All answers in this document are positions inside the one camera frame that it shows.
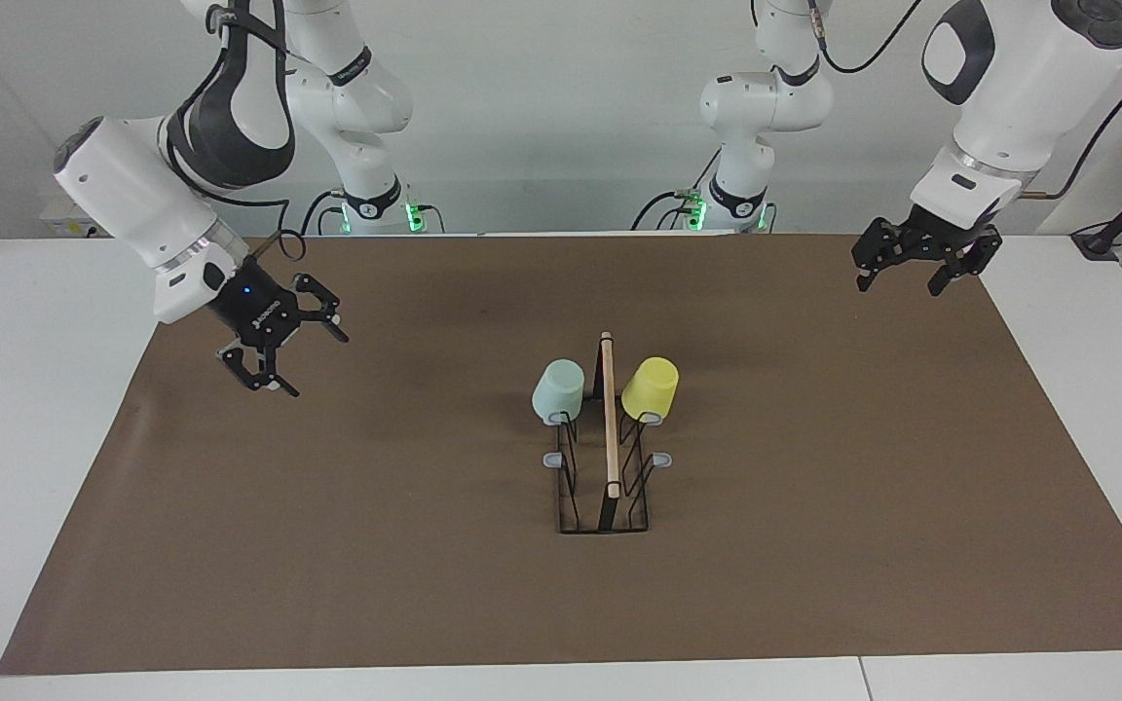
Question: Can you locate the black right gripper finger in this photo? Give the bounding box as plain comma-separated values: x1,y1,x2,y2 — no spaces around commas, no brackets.
218,336,301,398
290,273,351,345

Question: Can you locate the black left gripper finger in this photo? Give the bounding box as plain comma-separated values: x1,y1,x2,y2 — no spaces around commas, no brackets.
926,229,1003,297
851,216,922,293

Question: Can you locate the light green cup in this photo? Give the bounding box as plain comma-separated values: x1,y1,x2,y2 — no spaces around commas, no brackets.
532,359,586,426

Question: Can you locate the yellow cup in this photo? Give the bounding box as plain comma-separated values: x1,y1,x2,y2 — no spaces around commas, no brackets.
621,356,680,425

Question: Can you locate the white power strip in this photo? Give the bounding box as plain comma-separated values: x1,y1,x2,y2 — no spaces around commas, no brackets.
40,195,119,239

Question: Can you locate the brown table mat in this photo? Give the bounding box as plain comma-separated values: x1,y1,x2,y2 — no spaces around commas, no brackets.
0,234,1122,677

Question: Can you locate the black base cable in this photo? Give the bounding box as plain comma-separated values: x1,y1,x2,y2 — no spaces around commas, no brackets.
631,146,723,232
300,188,343,237

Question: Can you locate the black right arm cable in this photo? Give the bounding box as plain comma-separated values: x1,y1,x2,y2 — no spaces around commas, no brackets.
167,0,307,264

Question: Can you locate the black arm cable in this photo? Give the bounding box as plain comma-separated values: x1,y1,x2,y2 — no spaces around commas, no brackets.
807,0,1122,201
167,0,307,264

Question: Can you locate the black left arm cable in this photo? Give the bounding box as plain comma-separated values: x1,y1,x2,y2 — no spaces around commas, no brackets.
807,0,1122,201

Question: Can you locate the black wire cup rack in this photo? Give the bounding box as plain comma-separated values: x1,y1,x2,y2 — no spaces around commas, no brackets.
543,331,673,535

